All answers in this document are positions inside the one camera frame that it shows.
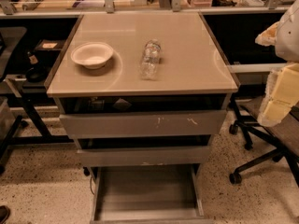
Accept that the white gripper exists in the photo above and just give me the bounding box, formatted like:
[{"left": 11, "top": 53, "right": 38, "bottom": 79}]
[{"left": 255, "top": 6, "right": 299, "bottom": 127}]

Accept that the clear plastic water bottle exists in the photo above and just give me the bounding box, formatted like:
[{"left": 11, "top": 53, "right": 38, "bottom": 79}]
[{"left": 139, "top": 39, "right": 161, "bottom": 79}]

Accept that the grey top drawer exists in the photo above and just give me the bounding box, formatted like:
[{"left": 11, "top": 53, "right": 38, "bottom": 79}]
[{"left": 60, "top": 110, "right": 226, "bottom": 139}]

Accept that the grey middle drawer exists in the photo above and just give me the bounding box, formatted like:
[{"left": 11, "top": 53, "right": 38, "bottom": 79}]
[{"left": 78, "top": 146, "right": 211, "bottom": 167}]

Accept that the grey drawer cabinet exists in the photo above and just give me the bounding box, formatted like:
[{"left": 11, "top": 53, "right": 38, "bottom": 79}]
[{"left": 43, "top": 11, "right": 241, "bottom": 224}]

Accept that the grey open bottom drawer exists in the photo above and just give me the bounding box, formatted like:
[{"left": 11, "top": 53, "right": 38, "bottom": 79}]
[{"left": 90, "top": 164, "right": 214, "bottom": 224}]

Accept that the black office chair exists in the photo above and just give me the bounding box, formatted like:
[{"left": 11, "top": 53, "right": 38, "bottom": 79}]
[{"left": 228, "top": 83, "right": 299, "bottom": 186}]

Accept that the white paper bowl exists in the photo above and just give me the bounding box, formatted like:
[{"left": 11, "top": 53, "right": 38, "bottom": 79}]
[{"left": 71, "top": 42, "right": 114, "bottom": 70}]

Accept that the black round object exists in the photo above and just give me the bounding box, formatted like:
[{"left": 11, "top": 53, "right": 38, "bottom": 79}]
[{"left": 25, "top": 66, "right": 48, "bottom": 82}]

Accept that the black shoe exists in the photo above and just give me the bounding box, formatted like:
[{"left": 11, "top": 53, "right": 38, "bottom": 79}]
[{"left": 0, "top": 205, "right": 10, "bottom": 224}]

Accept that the black desk frame left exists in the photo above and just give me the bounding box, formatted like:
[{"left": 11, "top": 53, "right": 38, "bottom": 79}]
[{"left": 0, "top": 75, "right": 74, "bottom": 175}]

